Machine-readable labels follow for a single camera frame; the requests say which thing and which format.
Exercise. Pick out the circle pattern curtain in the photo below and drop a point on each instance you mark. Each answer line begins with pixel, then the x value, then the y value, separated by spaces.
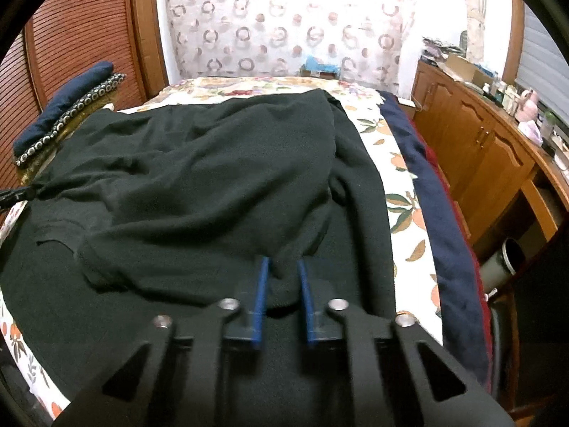
pixel 371 42

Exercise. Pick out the wooden sideboard cabinet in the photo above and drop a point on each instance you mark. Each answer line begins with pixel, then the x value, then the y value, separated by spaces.
pixel 487 162

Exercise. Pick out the pink kettle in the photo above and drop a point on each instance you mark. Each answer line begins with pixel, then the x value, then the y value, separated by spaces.
pixel 527 106

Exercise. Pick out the floral quilt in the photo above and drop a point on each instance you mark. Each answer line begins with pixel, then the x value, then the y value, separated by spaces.
pixel 204 87

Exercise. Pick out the brown louvered wardrobe door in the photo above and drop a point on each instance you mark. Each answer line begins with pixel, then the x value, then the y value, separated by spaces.
pixel 64 38

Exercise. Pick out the blue item box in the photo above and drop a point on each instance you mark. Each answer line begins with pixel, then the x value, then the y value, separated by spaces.
pixel 315 69

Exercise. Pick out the black printed t-shirt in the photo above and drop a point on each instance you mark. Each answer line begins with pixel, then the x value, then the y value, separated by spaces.
pixel 166 211

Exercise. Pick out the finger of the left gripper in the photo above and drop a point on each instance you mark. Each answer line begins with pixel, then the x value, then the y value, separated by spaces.
pixel 10 197

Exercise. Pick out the grey window blind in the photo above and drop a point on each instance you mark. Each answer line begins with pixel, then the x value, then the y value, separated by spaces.
pixel 542 66

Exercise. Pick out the navy folded garment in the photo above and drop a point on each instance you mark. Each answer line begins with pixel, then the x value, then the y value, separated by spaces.
pixel 61 102

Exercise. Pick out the grey cylindrical bin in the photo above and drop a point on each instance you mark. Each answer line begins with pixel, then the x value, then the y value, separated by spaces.
pixel 502 265

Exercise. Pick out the orange print bed sheet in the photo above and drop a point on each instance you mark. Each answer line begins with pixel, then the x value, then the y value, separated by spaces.
pixel 413 263

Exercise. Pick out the mustard yellow folded garment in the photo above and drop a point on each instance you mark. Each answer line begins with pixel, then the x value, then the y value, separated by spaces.
pixel 66 137

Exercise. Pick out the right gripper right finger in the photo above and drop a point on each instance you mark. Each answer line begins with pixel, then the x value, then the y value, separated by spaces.
pixel 390 372

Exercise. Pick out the navy blanket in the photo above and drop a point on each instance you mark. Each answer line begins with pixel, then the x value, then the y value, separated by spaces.
pixel 465 314

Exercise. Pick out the cardboard box on cabinet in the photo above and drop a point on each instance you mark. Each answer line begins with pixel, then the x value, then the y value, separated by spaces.
pixel 467 71

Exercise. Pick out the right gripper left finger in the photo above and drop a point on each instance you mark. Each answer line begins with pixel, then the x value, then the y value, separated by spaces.
pixel 173 371

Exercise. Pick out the dark patterned folded garment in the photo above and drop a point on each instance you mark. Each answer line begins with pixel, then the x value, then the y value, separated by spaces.
pixel 112 83

